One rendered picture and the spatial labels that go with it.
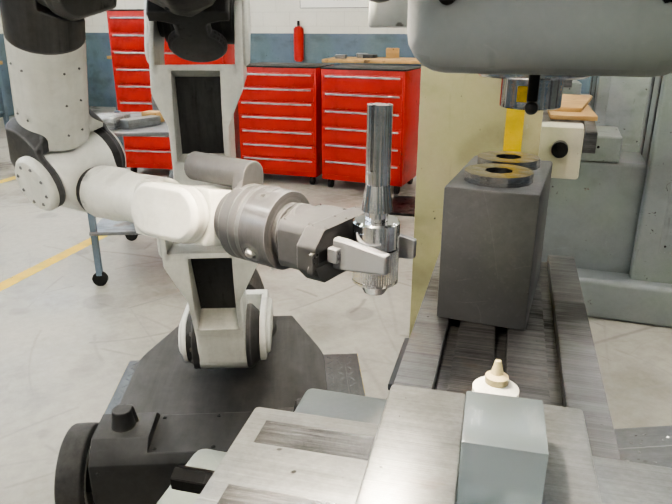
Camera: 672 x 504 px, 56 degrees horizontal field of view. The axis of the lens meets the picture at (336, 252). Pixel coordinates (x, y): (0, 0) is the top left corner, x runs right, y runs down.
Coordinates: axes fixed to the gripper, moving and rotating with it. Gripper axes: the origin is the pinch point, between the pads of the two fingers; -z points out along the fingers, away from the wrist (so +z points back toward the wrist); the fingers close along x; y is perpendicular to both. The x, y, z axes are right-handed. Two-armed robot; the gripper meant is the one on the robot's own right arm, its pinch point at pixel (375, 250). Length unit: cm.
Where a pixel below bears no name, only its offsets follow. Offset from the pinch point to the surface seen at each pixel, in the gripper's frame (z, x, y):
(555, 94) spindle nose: -16.1, -1.0, -16.5
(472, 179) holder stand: 0.2, 24.8, -2.4
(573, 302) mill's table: -11.9, 37.4, 16.7
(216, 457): 25.5, 0.5, 37.1
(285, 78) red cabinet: 310, 374, 24
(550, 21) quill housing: -17.5, -9.4, -21.7
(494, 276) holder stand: -4.6, 23.2, 9.6
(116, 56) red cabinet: 452, 316, 9
